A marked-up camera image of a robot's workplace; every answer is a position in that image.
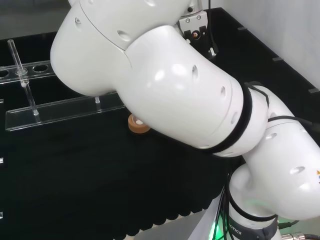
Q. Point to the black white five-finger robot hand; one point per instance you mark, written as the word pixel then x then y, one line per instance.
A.
pixel 193 23

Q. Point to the clear round-bottom flask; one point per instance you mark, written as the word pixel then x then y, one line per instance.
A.
pixel 137 121

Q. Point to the clear acrylic funnel stand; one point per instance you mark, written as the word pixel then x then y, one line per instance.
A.
pixel 62 110

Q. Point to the black bench cloth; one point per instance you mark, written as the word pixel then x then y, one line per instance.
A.
pixel 87 175

